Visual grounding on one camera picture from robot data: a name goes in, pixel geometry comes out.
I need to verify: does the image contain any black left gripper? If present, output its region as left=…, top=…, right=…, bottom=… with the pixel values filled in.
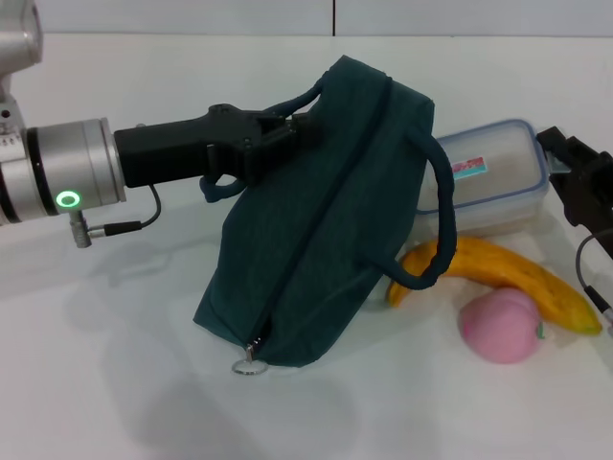
left=113, top=103, right=324, bottom=191

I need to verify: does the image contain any yellow banana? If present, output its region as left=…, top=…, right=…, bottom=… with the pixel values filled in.
left=386, top=235, right=603, bottom=336

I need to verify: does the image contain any dark teal fabric bag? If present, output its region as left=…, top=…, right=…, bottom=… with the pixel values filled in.
left=193, top=54, right=460, bottom=371

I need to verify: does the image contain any clear container with blue lid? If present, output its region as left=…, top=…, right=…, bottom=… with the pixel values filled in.
left=414, top=118, right=552, bottom=237

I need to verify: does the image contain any pink peach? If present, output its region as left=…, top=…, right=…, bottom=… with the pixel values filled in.
left=460, top=289, right=548, bottom=366

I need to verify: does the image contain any metal zipper pull ring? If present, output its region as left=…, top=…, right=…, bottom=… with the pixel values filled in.
left=231, top=343, right=270, bottom=377

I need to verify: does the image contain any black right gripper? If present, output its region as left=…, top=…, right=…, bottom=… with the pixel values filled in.
left=535, top=125, right=613, bottom=227

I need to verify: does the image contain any left arm cable with plug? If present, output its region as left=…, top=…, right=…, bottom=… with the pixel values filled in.
left=70, top=183, right=162, bottom=249

